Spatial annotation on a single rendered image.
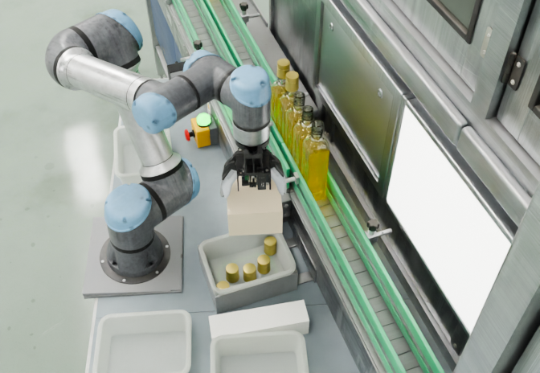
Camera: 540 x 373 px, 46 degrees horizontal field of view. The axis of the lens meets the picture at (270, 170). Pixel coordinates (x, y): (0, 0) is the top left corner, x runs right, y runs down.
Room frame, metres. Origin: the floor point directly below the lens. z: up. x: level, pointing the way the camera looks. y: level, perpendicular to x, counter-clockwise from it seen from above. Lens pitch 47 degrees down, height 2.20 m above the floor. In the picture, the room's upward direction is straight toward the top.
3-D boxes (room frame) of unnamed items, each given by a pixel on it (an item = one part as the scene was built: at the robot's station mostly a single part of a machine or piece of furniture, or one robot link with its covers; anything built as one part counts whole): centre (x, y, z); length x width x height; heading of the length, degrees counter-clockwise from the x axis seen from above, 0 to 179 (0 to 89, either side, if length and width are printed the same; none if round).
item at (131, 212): (1.04, 0.35, 0.93); 0.13 x 0.12 x 0.14; 137
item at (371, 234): (0.96, -0.27, 0.94); 0.07 x 0.04 x 0.13; 109
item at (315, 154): (1.16, -0.12, 0.99); 0.06 x 0.06 x 0.21; 19
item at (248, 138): (0.95, 0.03, 1.32); 0.08 x 0.08 x 0.05
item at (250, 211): (0.97, 0.04, 1.09); 0.16 x 0.12 x 0.07; 4
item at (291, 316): (0.82, 0.03, 0.78); 0.24 x 0.06 x 0.06; 101
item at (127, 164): (1.40, 0.39, 0.78); 0.22 x 0.17 x 0.09; 11
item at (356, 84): (1.08, -0.29, 1.15); 0.90 x 0.03 x 0.34; 19
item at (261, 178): (0.94, 0.04, 1.24); 0.09 x 0.08 x 0.12; 4
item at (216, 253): (0.98, 0.06, 0.80); 0.22 x 0.17 x 0.09; 109
